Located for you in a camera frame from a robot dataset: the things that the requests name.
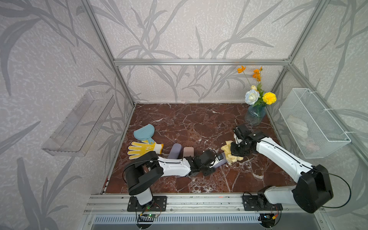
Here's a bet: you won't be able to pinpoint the blue-grey fabric eyeglass case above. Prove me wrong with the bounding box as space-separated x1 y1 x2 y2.
167 143 182 159

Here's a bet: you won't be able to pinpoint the white wire mesh basket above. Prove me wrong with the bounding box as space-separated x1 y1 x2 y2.
279 88 351 159

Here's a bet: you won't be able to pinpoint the aluminium front rail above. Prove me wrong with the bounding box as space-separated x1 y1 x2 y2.
82 193 327 216

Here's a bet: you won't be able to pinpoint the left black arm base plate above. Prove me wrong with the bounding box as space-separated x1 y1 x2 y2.
127 195 168 212

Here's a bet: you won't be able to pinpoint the yellow white work glove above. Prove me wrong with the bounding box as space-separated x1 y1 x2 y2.
127 140 163 160

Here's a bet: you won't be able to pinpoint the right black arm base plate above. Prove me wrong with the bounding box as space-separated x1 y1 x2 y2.
242 192 283 212

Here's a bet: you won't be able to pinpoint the white items in basket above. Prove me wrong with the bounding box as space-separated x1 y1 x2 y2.
287 115 309 139

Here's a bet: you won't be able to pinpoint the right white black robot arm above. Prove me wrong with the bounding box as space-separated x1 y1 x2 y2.
231 125 334 213

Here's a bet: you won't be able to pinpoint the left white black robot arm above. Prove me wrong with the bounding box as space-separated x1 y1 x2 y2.
122 150 226 207

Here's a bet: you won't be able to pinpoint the clear acrylic wall shelf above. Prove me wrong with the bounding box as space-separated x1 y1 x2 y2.
41 90 116 157

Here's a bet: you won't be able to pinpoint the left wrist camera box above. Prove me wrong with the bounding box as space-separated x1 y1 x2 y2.
216 153 226 162

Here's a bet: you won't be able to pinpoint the pink eyeglass case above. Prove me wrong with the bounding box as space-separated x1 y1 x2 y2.
183 147 194 158

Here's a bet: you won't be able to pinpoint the yellow microfiber cloth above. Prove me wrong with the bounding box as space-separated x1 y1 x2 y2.
221 140 243 165

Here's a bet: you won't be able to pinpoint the glass flower vase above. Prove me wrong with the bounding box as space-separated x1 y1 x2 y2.
245 105 266 126

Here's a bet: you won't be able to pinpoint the artificial flower bouquet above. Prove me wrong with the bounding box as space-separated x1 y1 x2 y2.
245 67 277 107

